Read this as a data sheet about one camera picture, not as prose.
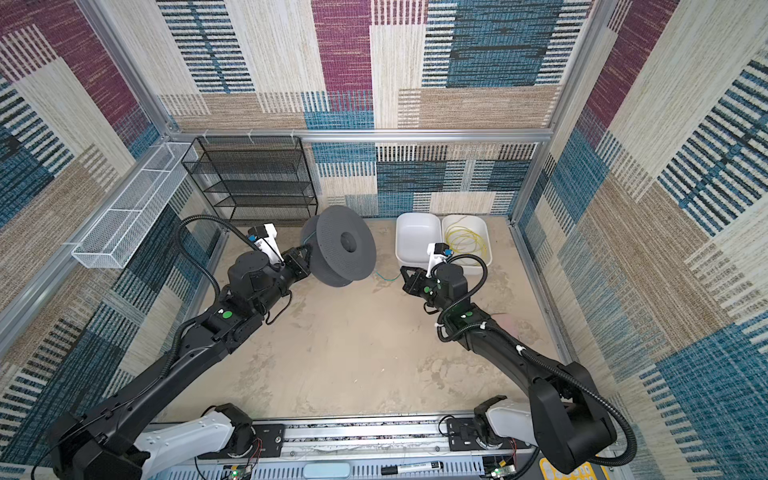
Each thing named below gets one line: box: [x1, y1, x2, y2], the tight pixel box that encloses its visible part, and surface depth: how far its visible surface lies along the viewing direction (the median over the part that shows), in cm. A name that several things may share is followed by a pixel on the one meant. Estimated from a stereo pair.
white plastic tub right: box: [442, 214, 493, 275], surface depth 114 cm
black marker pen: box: [380, 461, 444, 475], surface depth 71 cm
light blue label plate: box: [303, 462, 351, 479], surface depth 70 cm
